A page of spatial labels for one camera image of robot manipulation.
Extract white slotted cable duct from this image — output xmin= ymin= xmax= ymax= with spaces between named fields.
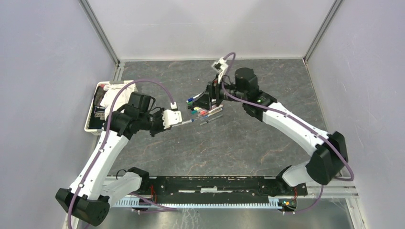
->
xmin=113 ymin=197 xmax=282 ymax=209

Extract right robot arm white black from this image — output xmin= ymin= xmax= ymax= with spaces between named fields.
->
xmin=192 ymin=68 xmax=349 ymax=195

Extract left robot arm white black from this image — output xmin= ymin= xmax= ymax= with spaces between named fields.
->
xmin=55 ymin=92 xmax=182 ymax=227

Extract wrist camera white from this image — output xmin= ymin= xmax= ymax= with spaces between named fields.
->
xmin=162 ymin=102 xmax=182 ymax=129
xmin=211 ymin=58 xmax=229 ymax=83

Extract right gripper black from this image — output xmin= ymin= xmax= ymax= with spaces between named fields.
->
xmin=192 ymin=74 xmax=246 ymax=111

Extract white plastic basket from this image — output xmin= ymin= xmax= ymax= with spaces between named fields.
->
xmin=84 ymin=81 xmax=130 ymax=135

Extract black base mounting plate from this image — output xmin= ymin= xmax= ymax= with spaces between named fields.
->
xmin=136 ymin=176 xmax=308 ymax=205

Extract purple cable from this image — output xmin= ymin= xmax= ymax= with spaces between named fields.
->
xmin=220 ymin=52 xmax=355 ymax=215
xmin=66 ymin=79 xmax=179 ymax=229

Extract white crumpled cloth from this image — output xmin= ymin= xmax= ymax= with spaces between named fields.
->
xmin=100 ymin=84 xmax=138 ymax=120

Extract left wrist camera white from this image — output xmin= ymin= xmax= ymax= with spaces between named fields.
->
xmin=162 ymin=102 xmax=182 ymax=129

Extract black gel pen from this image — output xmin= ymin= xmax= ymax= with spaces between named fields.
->
xmin=200 ymin=114 xmax=223 ymax=125

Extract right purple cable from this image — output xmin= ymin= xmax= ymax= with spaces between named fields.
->
xmin=220 ymin=52 xmax=355 ymax=215

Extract red cap pink marker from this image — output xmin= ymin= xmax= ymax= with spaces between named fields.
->
xmin=199 ymin=104 xmax=223 ymax=116

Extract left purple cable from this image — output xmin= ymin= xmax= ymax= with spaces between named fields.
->
xmin=66 ymin=79 xmax=179 ymax=229

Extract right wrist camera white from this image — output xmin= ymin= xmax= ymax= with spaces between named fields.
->
xmin=211 ymin=58 xmax=229 ymax=83

